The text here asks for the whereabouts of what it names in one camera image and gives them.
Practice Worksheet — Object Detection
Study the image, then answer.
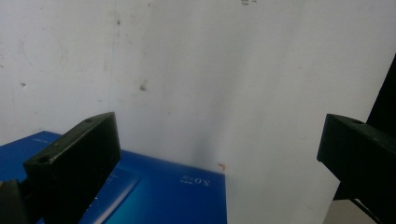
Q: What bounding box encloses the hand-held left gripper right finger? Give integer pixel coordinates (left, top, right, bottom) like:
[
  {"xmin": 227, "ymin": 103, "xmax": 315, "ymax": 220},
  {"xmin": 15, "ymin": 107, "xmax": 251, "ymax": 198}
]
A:
[{"xmin": 316, "ymin": 113, "xmax": 396, "ymax": 224}]

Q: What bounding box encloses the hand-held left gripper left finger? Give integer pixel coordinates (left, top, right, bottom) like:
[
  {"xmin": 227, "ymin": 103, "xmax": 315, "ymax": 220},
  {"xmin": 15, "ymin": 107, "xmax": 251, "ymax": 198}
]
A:
[{"xmin": 22, "ymin": 111, "xmax": 122, "ymax": 224}]

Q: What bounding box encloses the blue box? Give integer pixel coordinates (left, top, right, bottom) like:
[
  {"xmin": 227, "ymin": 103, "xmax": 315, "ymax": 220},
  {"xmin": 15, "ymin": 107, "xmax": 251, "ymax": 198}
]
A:
[{"xmin": 0, "ymin": 130, "xmax": 228, "ymax": 224}]

